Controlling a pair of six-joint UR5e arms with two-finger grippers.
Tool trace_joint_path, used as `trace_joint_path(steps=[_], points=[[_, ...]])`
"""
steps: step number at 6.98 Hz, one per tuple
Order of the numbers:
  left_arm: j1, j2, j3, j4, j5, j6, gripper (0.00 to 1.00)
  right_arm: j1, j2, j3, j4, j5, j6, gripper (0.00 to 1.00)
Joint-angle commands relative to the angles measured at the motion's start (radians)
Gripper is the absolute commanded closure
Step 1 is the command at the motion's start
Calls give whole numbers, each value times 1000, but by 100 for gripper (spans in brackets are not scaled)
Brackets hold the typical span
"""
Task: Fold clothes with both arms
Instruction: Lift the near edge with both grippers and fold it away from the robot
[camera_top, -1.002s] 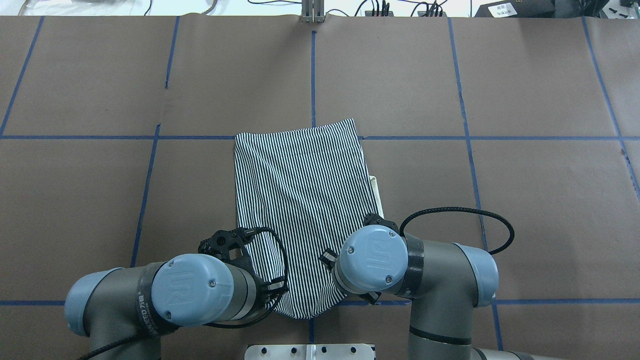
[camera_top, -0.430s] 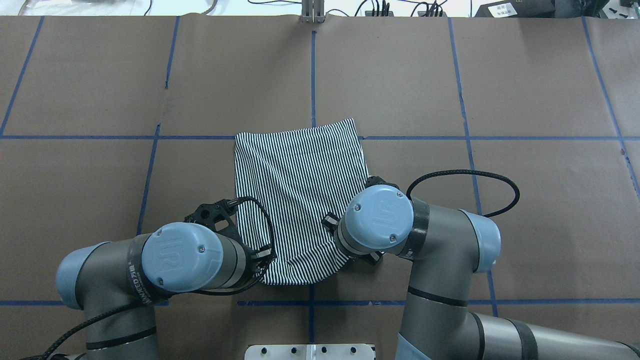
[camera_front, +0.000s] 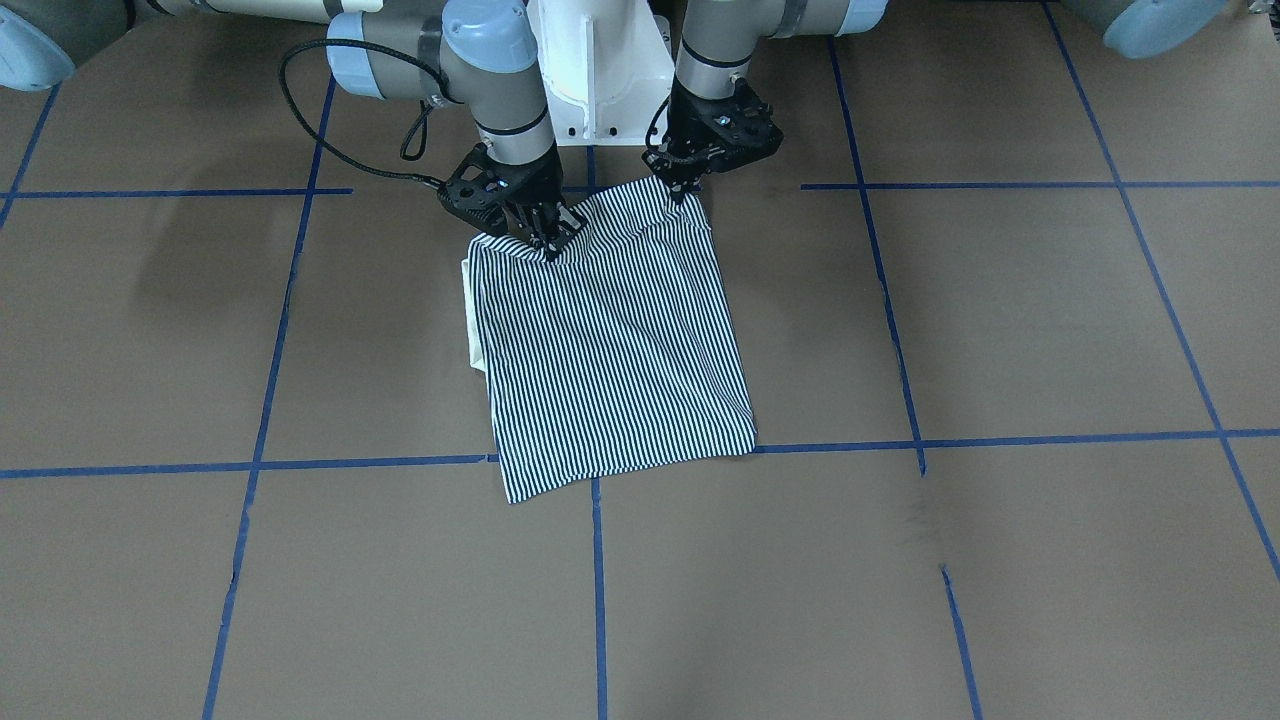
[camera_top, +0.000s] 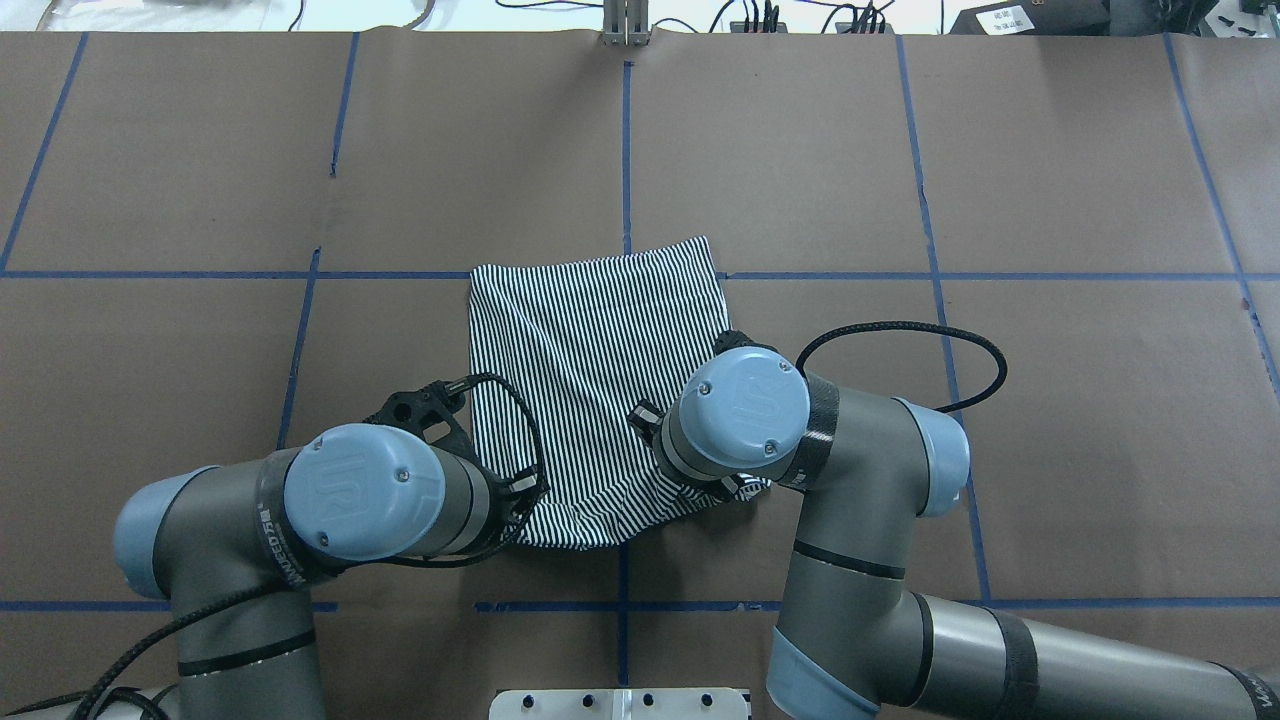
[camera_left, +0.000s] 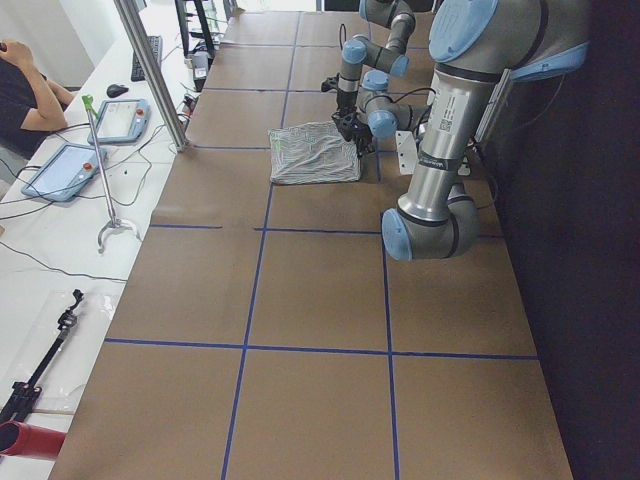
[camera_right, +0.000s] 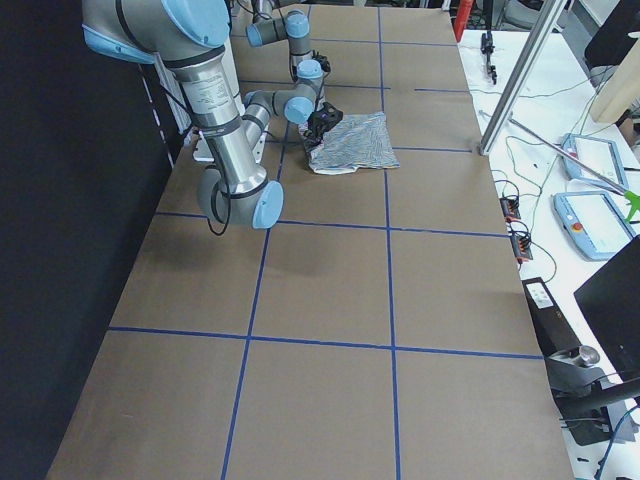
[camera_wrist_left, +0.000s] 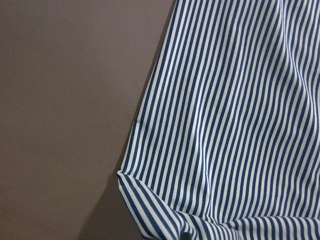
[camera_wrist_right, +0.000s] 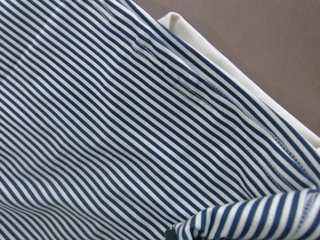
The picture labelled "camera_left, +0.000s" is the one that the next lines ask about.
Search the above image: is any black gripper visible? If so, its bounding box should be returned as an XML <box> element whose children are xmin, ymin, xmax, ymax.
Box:
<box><xmin>331</xmin><ymin>112</ymin><xmax>374</xmax><ymax>158</ymax></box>
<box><xmin>336</xmin><ymin>89</ymin><xmax>358</xmax><ymax>117</ymax></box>

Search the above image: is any striped polo shirt white collar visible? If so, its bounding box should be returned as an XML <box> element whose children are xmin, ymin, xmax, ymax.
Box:
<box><xmin>268</xmin><ymin>121</ymin><xmax>362</xmax><ymax>185</ymax></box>

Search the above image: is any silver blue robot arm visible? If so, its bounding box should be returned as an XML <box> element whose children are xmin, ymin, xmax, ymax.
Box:
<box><xmin>322</xmin><ymin>1</ymin><xmax>591</xmax><ymax>261</ymax></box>
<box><xmin>335</xmin><ymin>0</ymin><xmax>416</xmax><ymax>118</ymax></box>

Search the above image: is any black keyboard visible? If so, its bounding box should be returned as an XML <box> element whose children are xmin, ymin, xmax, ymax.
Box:
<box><xmin>129</xmin><ymin>34</ymin><xmax>164</xmax><ymax>83</ymax></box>

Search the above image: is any upper blue teach pendant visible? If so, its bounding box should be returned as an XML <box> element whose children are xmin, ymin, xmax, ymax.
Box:
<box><xmin>95</xmin><ymin>99</ymin><xmax>150</xmax><ymax>145</ymax></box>

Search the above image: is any blue teach pendant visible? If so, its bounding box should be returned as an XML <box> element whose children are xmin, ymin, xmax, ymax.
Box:
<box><xmin>21</xmin><ymin>143</ymin><xmax>99</xmax><ymax>202</ymax></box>
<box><xmin>95</xmin><ymin>99</ymin><xmax>150</xmax><ymax>145</ymax></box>

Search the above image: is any black computer mouse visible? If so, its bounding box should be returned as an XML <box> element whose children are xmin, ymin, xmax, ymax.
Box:
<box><xmin>106</xmin><ymin>84</ymin><xmax>129</xmax><ymax>98</ymax></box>

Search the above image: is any green tipped grabber stick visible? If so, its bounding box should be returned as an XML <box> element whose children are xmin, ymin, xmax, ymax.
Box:
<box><xmin>81</xmin><ymin>95</ymin><xmax>142</xmax><ymax>254</ymax></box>

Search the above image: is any lower blue teach pendant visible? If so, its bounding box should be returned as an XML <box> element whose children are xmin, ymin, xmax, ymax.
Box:
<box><xmin>21</xmin><ymin>143</ymin><xmax>99</xmax><ymax>202</ymax></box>

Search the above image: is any seated person in black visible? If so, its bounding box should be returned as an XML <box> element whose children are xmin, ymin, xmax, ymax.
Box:
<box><xmin>1</xmin><ymin>39</ymin><xmax>74</xmax><ymax>159</ymax></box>

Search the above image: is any black clamp tool on table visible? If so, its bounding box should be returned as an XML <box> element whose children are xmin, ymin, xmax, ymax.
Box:
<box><xmin>1</xmin><ymin>289</ymin><xmax>84</xmax><ymax>423</ymax></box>

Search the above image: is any red cylinder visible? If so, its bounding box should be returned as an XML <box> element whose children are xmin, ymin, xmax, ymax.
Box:
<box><xmin>1</xmin><ymin>421</ymin><xmax>66</xmax><ymax>460</ymax></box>

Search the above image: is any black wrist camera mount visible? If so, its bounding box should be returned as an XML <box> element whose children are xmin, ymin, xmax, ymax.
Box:
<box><xmin>321</xmin><ymin>76</ymin><xmax>339</xmax><ymax>93</ymax></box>

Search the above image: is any aluminium extrusion frame post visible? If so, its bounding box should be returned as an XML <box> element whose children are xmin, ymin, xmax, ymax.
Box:
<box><xmin>114</xmin><ymin>0</ymin><xmax>188</xmax><ymax>152</ymax></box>

